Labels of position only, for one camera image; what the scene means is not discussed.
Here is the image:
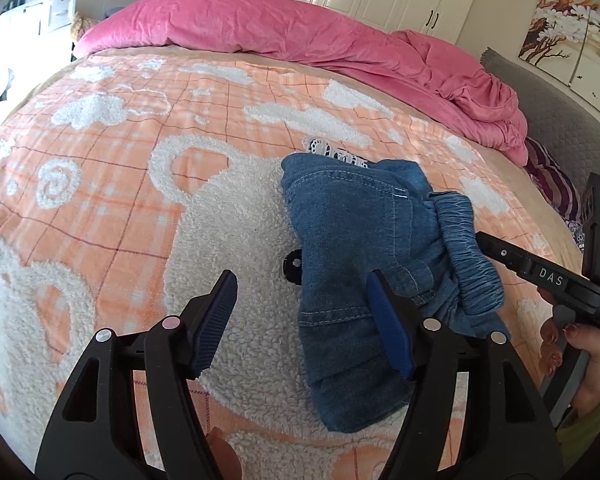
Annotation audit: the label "pink duvet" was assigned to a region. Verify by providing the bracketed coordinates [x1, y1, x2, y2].
[72, 0, 530, 167]

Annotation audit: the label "purple striped pillow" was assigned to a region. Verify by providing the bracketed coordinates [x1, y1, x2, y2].
[524, 137, 584, 224]

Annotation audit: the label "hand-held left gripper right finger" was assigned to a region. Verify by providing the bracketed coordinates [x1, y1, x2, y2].
[366, 269, 566, 480]

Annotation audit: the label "printed bear blanket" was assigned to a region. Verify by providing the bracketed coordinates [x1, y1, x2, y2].
[0, 45, 589, 480]

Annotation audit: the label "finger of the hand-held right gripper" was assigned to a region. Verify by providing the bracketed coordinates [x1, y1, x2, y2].
[475, 231, 537, 287]

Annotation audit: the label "blue patterned cloth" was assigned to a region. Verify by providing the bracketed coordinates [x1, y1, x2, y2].
[566, 219, 589, 253]

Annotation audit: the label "grey padded headboard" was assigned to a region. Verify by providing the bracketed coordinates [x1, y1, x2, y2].
[480, 47, 600, 222]

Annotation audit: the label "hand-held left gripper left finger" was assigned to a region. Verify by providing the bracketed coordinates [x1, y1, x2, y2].
[35, 269, 239, 480]

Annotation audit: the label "blue denim pants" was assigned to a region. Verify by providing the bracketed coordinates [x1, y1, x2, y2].
[280, 136, 512, 434]

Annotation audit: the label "floral wall painting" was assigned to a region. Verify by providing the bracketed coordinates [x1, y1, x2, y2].
[519, 0, 600, 117]

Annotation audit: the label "person's right hand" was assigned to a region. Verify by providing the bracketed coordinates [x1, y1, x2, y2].
[536, 287, 600, 417]

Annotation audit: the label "white cabinet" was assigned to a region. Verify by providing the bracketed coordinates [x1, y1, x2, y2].
[7, 0, 77, 37]

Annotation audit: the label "person's left hand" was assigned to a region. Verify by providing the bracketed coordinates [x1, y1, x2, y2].
[206, 426, 244, 480]

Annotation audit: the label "person's right forearm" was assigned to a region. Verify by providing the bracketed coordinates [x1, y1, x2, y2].
[555, 392, 600, 443]

